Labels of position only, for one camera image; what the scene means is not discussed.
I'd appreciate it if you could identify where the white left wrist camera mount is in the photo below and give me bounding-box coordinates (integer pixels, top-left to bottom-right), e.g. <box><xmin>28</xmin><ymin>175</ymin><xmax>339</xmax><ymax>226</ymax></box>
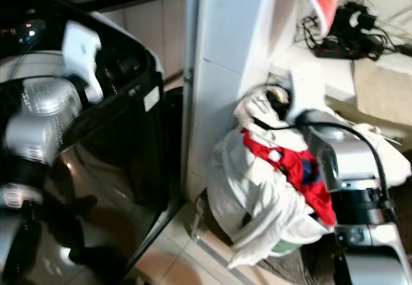
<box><xmin>61</xmin><ymin>21</ymin><xmax>104</xmax><ymax>102</ymax></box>

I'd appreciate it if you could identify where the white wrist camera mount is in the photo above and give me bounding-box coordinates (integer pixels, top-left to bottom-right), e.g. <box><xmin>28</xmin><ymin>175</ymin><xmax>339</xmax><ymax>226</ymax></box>
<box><xmin>286</xmin><ymin>63</ymin><xmax>326</xmax><ymax>125</ymax></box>
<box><xmin>61</xmin><ymin>21</ymin><xmax>104</xmax><ymax>102</ymax></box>

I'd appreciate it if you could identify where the white stone ledge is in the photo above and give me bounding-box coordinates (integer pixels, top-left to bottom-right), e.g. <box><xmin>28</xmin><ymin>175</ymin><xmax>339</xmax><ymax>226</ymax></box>
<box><xmin>270</xmin><ymin>0</ymin><xmax>412</xmax><ymax>134</ymax></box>

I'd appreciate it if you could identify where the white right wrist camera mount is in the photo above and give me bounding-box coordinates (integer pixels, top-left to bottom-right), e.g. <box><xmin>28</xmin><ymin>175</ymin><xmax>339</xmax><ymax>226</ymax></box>
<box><xmin>286</xmin><ymin>63</ymin><xmax>326</xmax><ymax>125</ymax></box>

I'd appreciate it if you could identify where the black top-load washing machine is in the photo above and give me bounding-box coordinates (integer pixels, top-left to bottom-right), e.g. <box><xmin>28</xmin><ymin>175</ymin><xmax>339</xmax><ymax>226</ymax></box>
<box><xmin>0</xmin><ymin>2</ymin><xmax>184</xmax><ymax>285</ymax></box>

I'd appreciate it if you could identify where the black cable tangle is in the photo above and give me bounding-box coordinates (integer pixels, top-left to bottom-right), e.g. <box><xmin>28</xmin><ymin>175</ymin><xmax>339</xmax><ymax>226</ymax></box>
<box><xmin>301</xmin><ymin>5</ymin><xmax>400</xmax><ymax>57</ymax></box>

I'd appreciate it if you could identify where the white cabinet with dark counter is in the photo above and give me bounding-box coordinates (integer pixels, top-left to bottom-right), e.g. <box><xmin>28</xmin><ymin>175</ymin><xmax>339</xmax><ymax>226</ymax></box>
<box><xmin>51</xmin><ymin>0</ymin><xmax>187</xmax><ymax>83</ymax></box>

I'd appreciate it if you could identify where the red garment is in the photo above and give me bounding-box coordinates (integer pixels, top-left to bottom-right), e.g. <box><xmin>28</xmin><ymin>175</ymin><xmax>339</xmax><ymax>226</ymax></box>
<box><xmin>241</xmin><ymin>129</ymin><xmax>339</xmax><ymax>228</ymax></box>

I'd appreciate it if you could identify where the black power strip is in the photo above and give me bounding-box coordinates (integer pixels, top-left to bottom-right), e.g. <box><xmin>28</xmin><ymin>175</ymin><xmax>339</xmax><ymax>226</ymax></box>
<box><xmin>312</xmin><ymin>41</ymin><xmax>387</xmax><ymax>60</ymax></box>

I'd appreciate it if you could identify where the beige cloth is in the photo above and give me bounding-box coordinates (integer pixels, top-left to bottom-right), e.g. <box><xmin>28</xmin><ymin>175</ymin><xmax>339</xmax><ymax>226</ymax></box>
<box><xmin>351</xmin><ymin>60</ymin><xmax>412</xmax><ymax>128</ymax></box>

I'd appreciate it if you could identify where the black power adapter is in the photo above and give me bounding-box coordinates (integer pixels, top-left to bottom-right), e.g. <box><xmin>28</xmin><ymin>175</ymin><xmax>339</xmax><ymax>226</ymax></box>
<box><xmin>335</xmin><ymin>5</ymin><xmax>377</xmax><ymax>41</ymax></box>

